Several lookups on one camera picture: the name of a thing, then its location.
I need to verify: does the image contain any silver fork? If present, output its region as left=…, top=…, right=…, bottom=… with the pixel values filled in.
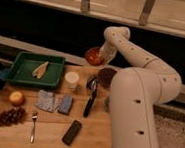
left=30, top=111, right=38, bottom=143

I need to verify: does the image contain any black remote control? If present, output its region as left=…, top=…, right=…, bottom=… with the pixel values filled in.
left=61, top=120, right=82, bottom=145

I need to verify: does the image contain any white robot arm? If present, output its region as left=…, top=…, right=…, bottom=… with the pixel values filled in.
left=100, top=26, right=182, bottom=148

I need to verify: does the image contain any purple bowl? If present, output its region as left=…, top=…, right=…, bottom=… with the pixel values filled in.
left=97, top=68, right=116, bottom=88

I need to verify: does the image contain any yellow banana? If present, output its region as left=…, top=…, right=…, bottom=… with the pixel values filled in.
left=33, top=61, right=49, bottom=79

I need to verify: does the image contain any green plastic tray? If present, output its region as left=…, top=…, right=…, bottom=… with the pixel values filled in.
left=7, top=51, right=65, bottom=89

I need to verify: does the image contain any small blue dish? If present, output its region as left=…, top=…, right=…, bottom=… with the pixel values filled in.
left=103, top=97, right=110, bottom=112

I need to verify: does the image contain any red yellow apple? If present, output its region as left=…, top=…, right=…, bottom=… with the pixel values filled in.
left=9, top=91, right=25, bottom=106

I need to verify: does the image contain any wooden table board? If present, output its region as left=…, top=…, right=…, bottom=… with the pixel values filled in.
left=0, top=65, right=111, bottom=148

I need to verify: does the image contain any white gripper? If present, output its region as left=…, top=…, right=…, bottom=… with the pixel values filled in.
left=99, top=42, right=117, bottom=66

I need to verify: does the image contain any purple grape bunch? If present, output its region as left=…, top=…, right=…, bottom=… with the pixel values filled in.
left=0, top=107, right=26, bottom=127

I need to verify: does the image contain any white paper cup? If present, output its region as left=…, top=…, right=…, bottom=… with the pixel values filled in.
left=64, top=71, right=80, bottom=90

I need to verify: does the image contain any light blue cloth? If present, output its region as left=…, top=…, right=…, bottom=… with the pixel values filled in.
left=36, top=90, right=55, bottom=112

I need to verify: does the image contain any orange bowl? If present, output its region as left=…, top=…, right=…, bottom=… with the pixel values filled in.
left=85, top=47, right=103, bottom=66

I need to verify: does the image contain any blue sponge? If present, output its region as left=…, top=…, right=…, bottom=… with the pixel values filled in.
left=58, top=96, right=73, bottom=115

